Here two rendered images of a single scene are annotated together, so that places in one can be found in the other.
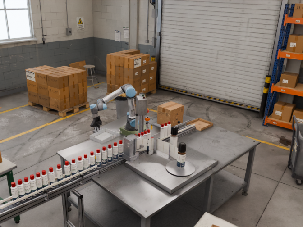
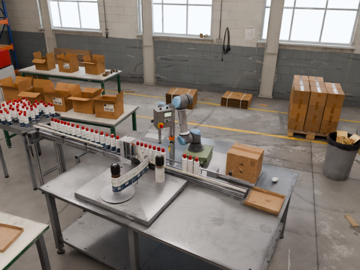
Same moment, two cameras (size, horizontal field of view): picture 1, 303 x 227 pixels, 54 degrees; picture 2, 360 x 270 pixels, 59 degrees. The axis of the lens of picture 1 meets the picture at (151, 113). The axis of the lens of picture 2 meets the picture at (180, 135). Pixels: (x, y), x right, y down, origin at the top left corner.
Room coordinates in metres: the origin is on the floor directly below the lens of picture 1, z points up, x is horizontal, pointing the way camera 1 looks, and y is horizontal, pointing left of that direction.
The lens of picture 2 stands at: (2.63, -2.73, 2.58)
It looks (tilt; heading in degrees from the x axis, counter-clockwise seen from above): 26 degrees down; 75
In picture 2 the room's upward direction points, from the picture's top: 1 degrees clockwise
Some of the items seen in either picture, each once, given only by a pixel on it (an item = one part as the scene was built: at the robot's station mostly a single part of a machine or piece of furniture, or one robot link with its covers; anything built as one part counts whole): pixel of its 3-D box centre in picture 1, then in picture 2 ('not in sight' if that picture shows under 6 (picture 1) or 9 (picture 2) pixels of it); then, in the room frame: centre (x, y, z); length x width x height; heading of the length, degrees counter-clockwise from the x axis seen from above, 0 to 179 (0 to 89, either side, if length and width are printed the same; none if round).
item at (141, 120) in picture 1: (141, 119); (171, 136); (3.32, 0.12, 1.16); 0.04 x 0.04 x 0.67; 46
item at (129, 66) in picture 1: (132, 74); not in sight; (7.69, 0.55, 0.57); 1.20 x 0.85 x 1.14; 148
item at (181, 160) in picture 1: (181, 155); (115, 178); (2.71, -0.33, 1.04); 0.09 x 0.09 x 0.29
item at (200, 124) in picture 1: (199, 124); (264, 200); (3.97, -0.71, 0.85); 0.30 x 0.26 x 0.04; 136
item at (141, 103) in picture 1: (141, 105); (163, 117); (3.23, 0.12, 1.38); 0.17 x 0.10 x 0.19; 11
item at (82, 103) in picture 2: not in sight; (87, 98); (2.47, 2.11, 0.96); 0.53 x 0.45 x 0.37; 58
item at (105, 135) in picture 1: (103, 135); (154, 135); (3.22, 0.56, 0.97); 0.27 x 0.20 x 0.05; 146
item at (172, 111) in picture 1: (170, 114); (244, 162); (3.97, -0.27, 0.99); 0.30 x 0.24 x 0.27; 137
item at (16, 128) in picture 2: not in sight; (30, 146); (1.63, 1.70, 0.46); 0.73 x 0.62 x 0.93; 136
